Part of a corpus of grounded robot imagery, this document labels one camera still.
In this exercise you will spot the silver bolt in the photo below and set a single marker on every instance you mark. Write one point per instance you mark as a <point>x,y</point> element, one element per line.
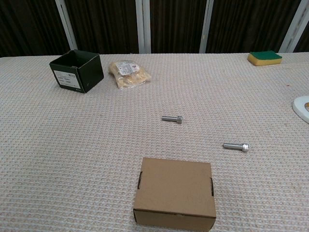
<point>236,146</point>
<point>171,118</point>

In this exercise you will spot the clear bag of beige pieces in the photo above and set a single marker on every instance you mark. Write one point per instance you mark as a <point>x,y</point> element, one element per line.
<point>128,75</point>

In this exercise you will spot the brown closed cardboard box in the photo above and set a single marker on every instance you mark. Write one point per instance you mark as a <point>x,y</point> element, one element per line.
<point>173,188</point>

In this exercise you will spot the beige woven tablecloth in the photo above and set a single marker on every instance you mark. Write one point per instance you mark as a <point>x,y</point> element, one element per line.
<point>72,145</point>

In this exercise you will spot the black open cardboard box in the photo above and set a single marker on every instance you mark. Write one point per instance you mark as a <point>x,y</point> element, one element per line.
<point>72,77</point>

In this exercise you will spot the dark pleated curtain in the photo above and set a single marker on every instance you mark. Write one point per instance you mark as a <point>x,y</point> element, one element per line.
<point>108,24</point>

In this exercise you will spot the yellow and green sponge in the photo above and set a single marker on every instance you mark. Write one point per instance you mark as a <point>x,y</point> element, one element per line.
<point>264,59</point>

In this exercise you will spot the white tape roll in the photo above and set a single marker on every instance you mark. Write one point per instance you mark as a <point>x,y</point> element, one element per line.
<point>298,106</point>

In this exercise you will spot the white frame post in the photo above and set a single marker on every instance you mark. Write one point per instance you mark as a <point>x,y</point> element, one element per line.
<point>66,24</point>
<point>206,24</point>
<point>293,29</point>
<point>143,24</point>

